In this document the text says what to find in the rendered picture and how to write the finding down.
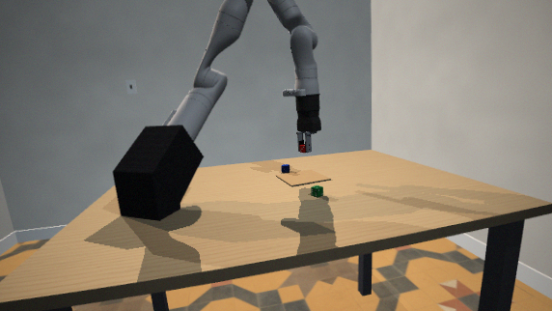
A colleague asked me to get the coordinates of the green die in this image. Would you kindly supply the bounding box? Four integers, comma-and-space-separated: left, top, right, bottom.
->
311, 185, 323, 197

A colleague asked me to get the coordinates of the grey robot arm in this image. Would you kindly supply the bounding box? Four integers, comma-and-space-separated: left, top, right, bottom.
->
163, 0, 317, 141

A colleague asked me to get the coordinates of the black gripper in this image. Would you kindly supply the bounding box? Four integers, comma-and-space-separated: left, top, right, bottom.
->
282, 78, 321, 153

